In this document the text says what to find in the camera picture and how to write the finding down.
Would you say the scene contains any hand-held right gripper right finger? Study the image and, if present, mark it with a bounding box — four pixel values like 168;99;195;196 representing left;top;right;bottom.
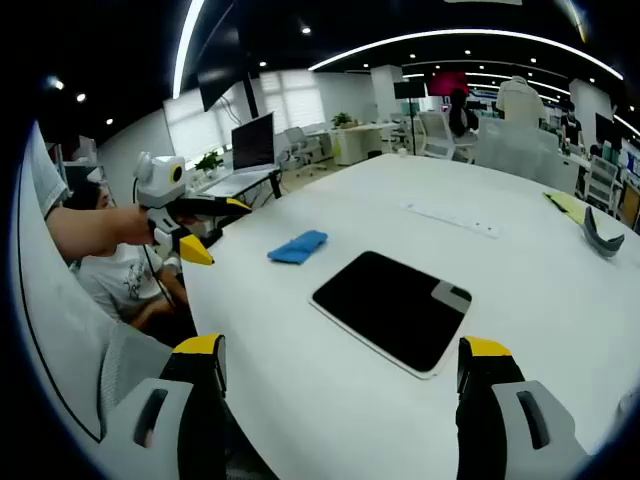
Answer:
454;335;594;480

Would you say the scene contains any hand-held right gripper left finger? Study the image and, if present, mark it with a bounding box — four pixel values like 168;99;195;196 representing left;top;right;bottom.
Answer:
98;333;231;480

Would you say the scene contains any blue cleaning cloth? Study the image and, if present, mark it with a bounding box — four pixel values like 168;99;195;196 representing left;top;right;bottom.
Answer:
267;229;330;267

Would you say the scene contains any black tablet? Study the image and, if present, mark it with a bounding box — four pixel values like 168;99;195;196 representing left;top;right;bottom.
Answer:
309;249;474;381

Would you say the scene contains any person's left hand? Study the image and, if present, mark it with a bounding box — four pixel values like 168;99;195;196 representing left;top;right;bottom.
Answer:
112;206;158;248

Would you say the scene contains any white side desk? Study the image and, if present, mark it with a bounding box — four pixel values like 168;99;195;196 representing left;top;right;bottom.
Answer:
192;167;284;241

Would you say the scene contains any grey mesh chair back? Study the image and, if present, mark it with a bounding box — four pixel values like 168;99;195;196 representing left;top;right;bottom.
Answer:
98;323;174;426

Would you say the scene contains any black computer monitor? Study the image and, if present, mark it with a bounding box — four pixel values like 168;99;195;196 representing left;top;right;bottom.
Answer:
230;112;276;174
594;112;624;146

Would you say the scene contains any curved ceiling light strip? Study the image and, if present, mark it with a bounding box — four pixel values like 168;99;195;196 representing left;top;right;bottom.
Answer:
171;0;207;100
307;27;625;82

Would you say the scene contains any white office chair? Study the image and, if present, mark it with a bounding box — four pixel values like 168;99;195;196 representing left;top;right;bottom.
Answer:
584;154;624;216
417;110;476;161
284;126;321;176

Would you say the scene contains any black hanging screen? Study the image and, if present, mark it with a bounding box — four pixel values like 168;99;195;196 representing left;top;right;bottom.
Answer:
196;59;251;113

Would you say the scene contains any white office cabinet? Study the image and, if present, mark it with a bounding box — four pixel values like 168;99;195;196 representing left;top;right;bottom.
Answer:
332;123;401;166

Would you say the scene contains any grey curved headband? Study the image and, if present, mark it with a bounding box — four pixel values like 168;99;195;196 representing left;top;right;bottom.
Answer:
582;205;626;260

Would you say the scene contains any yellow-green paper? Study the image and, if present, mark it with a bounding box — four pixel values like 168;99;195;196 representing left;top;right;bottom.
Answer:
543;191;589;226

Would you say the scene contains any black monitor on stand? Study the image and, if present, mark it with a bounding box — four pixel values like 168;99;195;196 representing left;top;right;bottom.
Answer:
393;81;427;151

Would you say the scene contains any red display screen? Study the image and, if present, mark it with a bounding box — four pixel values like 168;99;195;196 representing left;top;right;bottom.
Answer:
426;71;471;99

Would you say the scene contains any frosted desk partition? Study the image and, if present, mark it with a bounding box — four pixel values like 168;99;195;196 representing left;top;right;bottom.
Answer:
474;117;561;186

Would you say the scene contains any thin black cable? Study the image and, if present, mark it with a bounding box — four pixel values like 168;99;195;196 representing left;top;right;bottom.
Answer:
17;167;103;443

